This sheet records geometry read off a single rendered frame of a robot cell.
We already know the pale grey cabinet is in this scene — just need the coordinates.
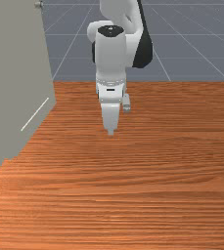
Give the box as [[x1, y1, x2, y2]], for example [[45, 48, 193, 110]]
[[0, 0, 57, 171]]

